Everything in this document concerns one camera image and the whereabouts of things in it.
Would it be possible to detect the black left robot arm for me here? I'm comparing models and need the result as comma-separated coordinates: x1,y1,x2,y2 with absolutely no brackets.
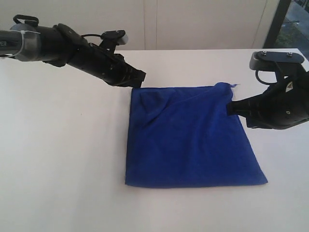
0,23,146,88

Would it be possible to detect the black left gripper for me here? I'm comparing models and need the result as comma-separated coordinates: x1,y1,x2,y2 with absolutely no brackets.
67,43,146,88

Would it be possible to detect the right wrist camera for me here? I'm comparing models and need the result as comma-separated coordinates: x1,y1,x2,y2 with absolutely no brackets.
249,51,305,72

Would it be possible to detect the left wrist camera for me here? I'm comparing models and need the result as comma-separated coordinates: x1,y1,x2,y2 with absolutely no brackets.
100,30,128,46

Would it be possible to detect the blue towel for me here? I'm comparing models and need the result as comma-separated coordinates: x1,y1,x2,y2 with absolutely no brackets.
125,82,267,189

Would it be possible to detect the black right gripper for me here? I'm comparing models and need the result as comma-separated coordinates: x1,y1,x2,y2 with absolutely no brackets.
226,70,309,130

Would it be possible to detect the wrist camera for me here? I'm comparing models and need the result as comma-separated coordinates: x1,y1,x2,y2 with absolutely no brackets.
100,30,128,46
249,51,305,72

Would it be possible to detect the black metal post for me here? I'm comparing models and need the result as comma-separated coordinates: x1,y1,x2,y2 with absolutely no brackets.
263,0,291,49

